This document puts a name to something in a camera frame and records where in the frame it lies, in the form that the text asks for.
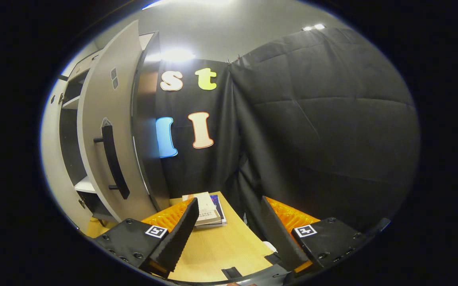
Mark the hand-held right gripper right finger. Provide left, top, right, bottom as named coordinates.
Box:
left=261, top=196, right=373, bottom=278

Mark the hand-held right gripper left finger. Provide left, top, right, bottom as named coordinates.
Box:
left=92, top=197, right=200, bottom=278

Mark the white cabinet with dark sides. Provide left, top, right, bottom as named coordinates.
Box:
left=56, top=32, right=171, bottom=223

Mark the white cabinet drawer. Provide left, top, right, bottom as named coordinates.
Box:
left=67, top=50, right=104, bottom=80

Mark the black backdrop cloth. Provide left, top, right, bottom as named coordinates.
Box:
left=155, top=26, right=420, bottom=239

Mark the black door handle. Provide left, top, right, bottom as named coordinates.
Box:
left=93, top=118, right=131, bottom=200

